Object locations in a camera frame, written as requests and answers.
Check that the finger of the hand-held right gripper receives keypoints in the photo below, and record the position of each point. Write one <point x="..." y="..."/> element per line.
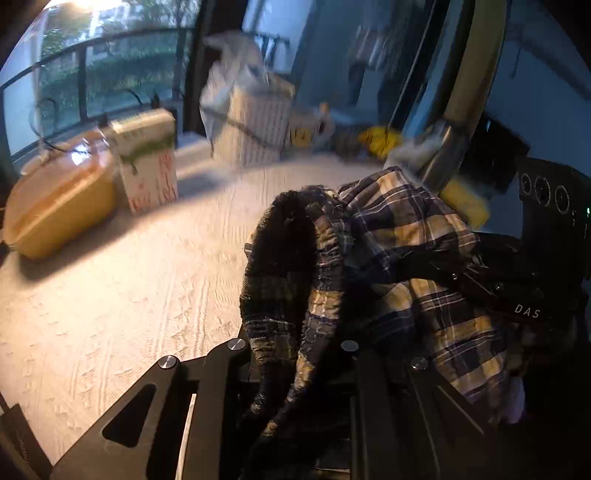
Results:
<point x="508" y="256"/>
<point x="485" y="288"/>

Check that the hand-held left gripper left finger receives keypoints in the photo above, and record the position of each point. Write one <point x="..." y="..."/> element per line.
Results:
<point x="226" y="364"/>

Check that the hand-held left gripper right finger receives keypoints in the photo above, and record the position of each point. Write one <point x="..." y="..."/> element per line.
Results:
<point x="369" y="383"/>

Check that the plaid flannel shirt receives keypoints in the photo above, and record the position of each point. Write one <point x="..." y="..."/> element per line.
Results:
<point x="415" y="230"/>

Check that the yellow cushion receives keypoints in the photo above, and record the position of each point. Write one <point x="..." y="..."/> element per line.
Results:
<point x="466" y="201"/>

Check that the black box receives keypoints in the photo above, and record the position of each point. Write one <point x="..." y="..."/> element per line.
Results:
<point x="494" y="152"/>

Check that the white textured table cover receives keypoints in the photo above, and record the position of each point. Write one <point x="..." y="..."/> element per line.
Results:
<point x="152" y="286"/>

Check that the metal pole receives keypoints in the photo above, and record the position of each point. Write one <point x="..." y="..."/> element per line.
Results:
<point x="443" y="152"/>

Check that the yellow crumpled cloth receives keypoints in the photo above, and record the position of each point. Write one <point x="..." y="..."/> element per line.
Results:
<point x="381" y="141"/>

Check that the yellow curtain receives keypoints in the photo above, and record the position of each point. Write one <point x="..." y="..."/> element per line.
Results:
<point x="480" y="55"/>

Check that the white box with red print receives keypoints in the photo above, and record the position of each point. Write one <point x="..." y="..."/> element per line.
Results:
<point x="147" y="161"/>

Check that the yellow pot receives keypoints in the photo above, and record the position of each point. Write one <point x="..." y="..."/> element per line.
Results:
<point x="60" y="203"/>

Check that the yellow mug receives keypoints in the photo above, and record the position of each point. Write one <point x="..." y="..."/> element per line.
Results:
<point x="307" y="129"/>

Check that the white woven basket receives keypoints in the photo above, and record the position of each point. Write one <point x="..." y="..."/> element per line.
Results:
<point x="240" y="97"/>

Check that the black balcony railing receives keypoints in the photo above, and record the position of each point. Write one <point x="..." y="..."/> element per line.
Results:
<point x="92" y="69"/>

